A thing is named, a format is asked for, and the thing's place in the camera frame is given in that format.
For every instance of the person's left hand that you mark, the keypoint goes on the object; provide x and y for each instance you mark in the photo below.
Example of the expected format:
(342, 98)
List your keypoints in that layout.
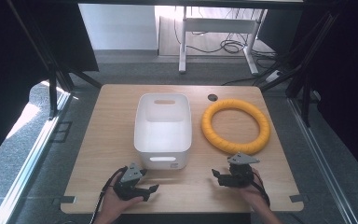
(115, 205)

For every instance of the white metal desk frame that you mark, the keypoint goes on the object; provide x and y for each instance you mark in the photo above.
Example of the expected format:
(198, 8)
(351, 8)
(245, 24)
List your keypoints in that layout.
(217, 25)

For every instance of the black metal stand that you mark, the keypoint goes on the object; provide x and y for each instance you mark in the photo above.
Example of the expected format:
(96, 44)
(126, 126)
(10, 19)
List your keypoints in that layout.
(306, 93)
(53, 87)

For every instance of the black curtain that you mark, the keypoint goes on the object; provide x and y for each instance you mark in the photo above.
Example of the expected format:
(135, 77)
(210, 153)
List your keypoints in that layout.
(9, 77)
(348, 93)

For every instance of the person's right hand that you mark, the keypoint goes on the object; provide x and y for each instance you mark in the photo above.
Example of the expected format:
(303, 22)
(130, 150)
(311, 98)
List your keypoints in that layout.
(254, 196)

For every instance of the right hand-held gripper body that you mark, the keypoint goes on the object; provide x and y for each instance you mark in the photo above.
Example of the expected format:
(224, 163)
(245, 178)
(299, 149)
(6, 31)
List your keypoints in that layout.
(241, 174)

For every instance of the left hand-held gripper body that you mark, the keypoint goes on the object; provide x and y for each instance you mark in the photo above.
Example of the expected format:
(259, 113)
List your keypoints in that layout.
(127, 186)

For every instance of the grey tape strip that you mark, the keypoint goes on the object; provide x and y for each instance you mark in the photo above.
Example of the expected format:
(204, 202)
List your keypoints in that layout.
(67, 199)
(297, 198)

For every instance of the white plastic storage bin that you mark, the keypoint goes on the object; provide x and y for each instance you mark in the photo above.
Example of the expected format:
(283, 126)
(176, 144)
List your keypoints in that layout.
(163, 130)

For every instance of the aluminium floor rail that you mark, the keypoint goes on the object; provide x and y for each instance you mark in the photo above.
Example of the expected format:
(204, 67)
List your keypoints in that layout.
(28, 168)
(323, 161)

